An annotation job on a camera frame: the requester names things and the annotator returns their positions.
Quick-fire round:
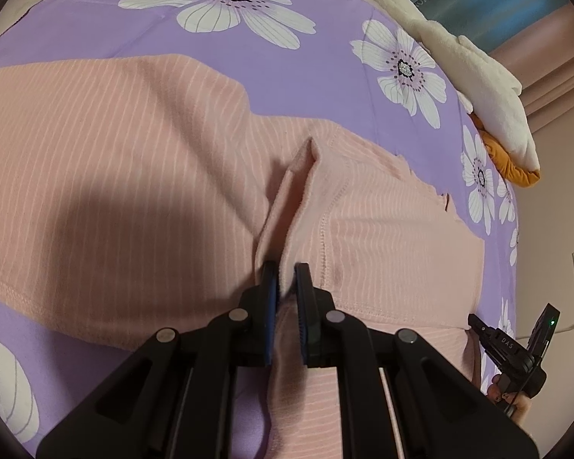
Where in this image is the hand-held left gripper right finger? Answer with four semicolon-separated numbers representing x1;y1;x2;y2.
293;262;540;459

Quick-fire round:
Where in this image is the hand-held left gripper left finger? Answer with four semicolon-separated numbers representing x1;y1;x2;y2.
36;260;278;459

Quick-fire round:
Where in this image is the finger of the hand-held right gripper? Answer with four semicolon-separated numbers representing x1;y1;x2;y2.
467;314;499;349

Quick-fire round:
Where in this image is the pink striped garment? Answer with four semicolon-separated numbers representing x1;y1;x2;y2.
0;52;489;459

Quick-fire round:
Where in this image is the person's right hand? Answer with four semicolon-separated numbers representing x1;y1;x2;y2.
486;373;533;427

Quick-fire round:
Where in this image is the purple floral bed sheet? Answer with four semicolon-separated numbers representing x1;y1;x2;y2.
0;0;523;459

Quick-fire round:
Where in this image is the white goose plush toy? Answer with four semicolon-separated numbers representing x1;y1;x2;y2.
351;0;541;188

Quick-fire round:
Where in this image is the pink and blue curtain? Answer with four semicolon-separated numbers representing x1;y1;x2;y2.
397;0;574;132

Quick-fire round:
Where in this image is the white cable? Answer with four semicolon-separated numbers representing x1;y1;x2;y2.
514;320;574;342

